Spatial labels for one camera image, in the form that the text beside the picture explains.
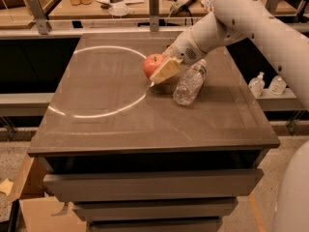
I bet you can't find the small sanitizer bottle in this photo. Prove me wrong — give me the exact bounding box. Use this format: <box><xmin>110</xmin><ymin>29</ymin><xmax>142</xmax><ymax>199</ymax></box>
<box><xmin>248</xmin><ymin>72</ymin><xmax>265</xmax><ymax>98</ymax></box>
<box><xmin>268</xmin><ymin>75</ymin><xmax>287</xmax><ymax>95</ymax></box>

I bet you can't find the white power strip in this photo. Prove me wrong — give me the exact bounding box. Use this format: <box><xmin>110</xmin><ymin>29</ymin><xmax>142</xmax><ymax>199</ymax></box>
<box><xmin>170</xmin><ymin>0</ymin><xmax>195</xmax><ymax>15</ymax></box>

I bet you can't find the grey drawer cabinet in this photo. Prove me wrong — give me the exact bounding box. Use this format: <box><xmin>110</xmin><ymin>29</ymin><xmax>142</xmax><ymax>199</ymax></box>
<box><xmin>29</xmin><ymin>32</ymin><xmax>279</xmax><ymax>232</ymax></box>

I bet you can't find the metal bracket left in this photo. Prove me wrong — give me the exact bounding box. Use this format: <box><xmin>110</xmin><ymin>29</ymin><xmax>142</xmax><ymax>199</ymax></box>
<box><xmin>27</xmin><ymin>0</ymin><xmax>50</xmax><ymax>35</ymax></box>

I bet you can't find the metal bracket middle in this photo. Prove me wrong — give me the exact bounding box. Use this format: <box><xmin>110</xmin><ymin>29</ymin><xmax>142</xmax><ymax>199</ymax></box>
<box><xmin>149</xmin><ymin>0</ymin><xmax>159</xmax><ymax>32</ymax></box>

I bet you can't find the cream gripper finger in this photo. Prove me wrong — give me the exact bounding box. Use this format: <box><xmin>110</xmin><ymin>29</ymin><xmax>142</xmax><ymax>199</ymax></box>
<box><xmin>162</xmin><ymin>45</ymin><xmax>175</xmax><ymax>58</ymax></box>
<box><xmin>150</xmin><ymin>57</ymin><xmax>182</xmax><ymax>84</ymax></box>

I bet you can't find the small sanitizer bottle left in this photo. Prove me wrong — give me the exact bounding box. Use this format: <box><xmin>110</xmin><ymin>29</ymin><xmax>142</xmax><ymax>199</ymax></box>
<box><xmin>248</xmin><ymin>72</ymin><xmax>265</xmax><ymax>98</ymax></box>

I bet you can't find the yellow sticky note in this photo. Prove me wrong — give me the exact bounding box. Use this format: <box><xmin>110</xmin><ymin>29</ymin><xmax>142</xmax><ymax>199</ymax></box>
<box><xmin>0</xmin><ymin>179</ymin><xmax>14</xmax><ymax>195</ymax></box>

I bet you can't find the white bowl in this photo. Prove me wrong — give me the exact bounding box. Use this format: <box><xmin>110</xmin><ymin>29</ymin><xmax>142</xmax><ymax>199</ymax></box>
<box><xmin>108</xmin><ymin>4</ymin><xmax>129</xmax><ymax>17</ymax></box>

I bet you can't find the patterned white cup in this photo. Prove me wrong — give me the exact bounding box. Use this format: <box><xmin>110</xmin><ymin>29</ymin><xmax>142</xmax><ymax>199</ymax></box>
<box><xmin>200</xmin><ymin>0</ymin><xmax>215</xmax><ymax>13</ymax></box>

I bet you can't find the red apple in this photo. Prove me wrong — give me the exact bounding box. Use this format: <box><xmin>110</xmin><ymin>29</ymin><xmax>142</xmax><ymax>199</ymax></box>
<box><xmin>143</xmin><ymin>53</ymin><xmax>164</xmax><ymax>78</ymax></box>

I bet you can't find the small sanitizer bottle right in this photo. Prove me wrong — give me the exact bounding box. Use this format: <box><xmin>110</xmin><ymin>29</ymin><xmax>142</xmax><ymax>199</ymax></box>
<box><xmin>268</xmin><ymin>75</ymin><xmax>287</xmax><ymax>95</ymax></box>

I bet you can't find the cardboard box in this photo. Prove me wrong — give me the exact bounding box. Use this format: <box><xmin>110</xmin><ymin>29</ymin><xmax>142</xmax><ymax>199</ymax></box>
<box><xmin>7</xmin><ymin>155</ymin><xmax>87</xmax><ymax>232</ymax></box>

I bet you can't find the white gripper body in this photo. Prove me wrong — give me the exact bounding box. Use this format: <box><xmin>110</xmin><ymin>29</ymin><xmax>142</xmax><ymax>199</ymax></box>
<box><xmin>171</xmin><ymin>30</ymin><xmax>206</xmax><ymax>66</ymax></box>

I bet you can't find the clear plastic water bottle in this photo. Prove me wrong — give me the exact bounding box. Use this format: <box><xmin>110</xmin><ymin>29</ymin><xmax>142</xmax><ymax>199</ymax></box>
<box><xmin>173</xmin><ymin>59</ymin><xmax>207</xmax><ymax>106</ymax></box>

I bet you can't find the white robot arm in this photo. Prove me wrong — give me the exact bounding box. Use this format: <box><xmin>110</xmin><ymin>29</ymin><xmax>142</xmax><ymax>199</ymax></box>
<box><xmin>151</xmin><ymin>0</ymin><xmax>309</xmax><ymax>232</ymax></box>

